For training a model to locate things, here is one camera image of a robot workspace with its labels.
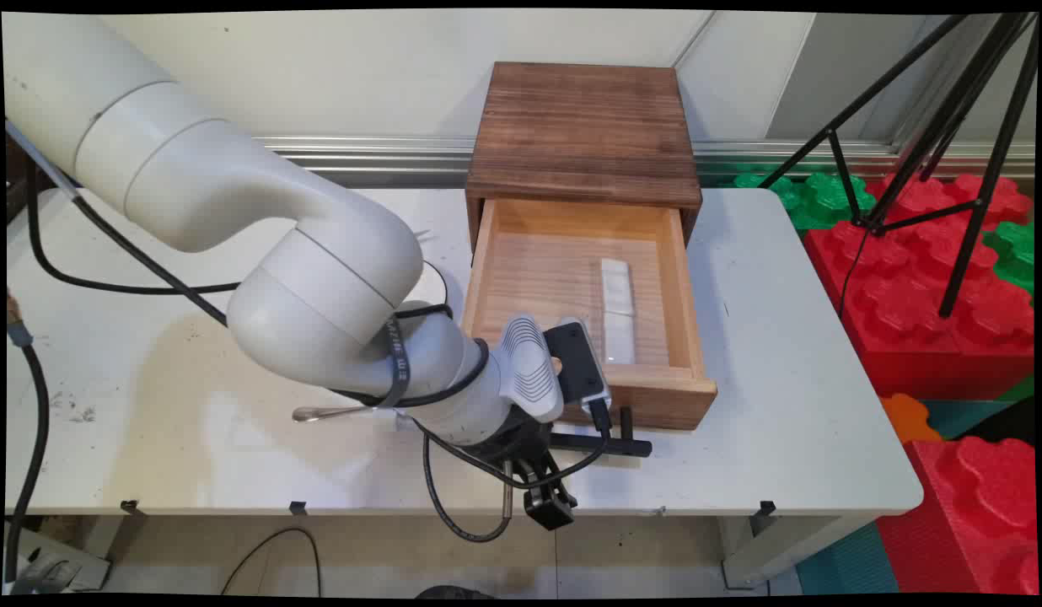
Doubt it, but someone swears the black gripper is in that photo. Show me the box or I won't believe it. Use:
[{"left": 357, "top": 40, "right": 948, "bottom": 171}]
[{"left": 464, "top": 415, "right": 579, "bottom": 532}]

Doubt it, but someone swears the long white ceramic cutlery rest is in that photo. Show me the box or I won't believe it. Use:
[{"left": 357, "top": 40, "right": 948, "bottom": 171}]
[{"left": 600, "top": 257, "right": 638, "bottom": 366}]

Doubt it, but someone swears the light wooden drawer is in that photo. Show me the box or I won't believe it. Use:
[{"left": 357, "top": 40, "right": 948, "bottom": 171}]
[{"left": 459, "top": 199, "right": 718, "bottom": 432}]

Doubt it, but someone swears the white table leg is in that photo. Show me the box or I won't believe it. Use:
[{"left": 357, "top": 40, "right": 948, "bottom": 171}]
[{"left": 717, "top": 514, "right": 878, "bottom": 589}]

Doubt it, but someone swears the silver fork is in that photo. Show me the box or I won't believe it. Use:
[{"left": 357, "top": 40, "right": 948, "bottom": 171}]
[{"left": 292, "top": 406, "right": 380, "bottom": 423}]

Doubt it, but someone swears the teal foam mat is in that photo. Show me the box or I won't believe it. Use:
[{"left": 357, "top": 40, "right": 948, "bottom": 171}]
[{"left": 794, "top": 523, "right": 901, "bottom": 596}]

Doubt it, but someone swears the orange foam piece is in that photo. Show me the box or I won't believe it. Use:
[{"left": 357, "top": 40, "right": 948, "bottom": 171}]
[{"left": 880, "top": 394, "right": 944, "bottom": 445}]

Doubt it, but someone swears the dark wooden cabinet box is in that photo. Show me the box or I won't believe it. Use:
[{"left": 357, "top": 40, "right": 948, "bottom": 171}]
[{"left": 465, "top": 61, "right": 705, "bottom": 254}]

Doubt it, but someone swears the green foam block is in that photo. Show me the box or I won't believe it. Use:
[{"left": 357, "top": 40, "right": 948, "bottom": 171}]
[
  {"left": 733, "top": 171, "right": 877, "bottom": 234},
  {"left": 982, "top": 221, "right": 1036, "bottom": 296}
]

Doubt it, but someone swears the large red foam block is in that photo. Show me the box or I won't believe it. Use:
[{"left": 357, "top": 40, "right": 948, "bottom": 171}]
[{"left": 803, "top": 173, "right": 1036, "bottom": 402}]

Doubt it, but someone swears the black tripod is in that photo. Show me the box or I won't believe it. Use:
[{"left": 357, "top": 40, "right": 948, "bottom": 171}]
[{"left": 757, "top": 13, "right": 1040, "bottom": 320}]

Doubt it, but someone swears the dark wicker basket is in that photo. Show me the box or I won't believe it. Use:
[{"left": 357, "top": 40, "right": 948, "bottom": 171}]
[{"left": 5, "top": 139, "right": 35, "bottom": 225}]

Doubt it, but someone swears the black drawer handle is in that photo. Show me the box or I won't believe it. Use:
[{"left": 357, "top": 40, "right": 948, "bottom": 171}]
[{"left": 548, "top": 407, "right": 654, "bottom": 459}]

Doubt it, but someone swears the black camera cable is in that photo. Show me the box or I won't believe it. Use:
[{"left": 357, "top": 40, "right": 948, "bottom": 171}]
[{"left": 411, "top": 396, "right": 613, "bottom": 543}]

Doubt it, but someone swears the white ribbed camera mount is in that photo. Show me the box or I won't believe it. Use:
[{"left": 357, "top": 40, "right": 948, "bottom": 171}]
[{"left": 497, "top": 314, "right": 566, "bottom": 422}]

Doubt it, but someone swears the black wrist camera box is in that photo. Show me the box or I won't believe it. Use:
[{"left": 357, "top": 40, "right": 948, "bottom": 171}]
[{"left": 542, "top": 319, "right": 613, "bottom": 414}]

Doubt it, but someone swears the black velcro strap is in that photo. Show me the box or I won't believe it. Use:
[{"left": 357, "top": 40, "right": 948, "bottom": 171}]
[{"left": 376, "top": 312, "right": 414, "bottom": 411}]

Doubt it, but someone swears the thin black floor cable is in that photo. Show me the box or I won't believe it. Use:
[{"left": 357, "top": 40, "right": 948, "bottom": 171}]
[{"left": 221, "top": 528, "right": 322, "bottom": 597}]

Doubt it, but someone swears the aluminium rail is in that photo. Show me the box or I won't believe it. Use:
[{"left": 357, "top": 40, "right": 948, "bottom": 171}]
[{"left": 255, "top": 135, "right": 1036, "bottom": 190}]

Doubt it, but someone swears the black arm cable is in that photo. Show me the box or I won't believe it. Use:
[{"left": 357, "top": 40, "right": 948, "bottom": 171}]
[{"left": 7, "top": 118, "right": 242, "bottom": 330}]

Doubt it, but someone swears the thick dark cable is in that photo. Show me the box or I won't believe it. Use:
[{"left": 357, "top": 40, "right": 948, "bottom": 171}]
[{"left": 5, "top": 291, "right": 51, "bottom": 591}]

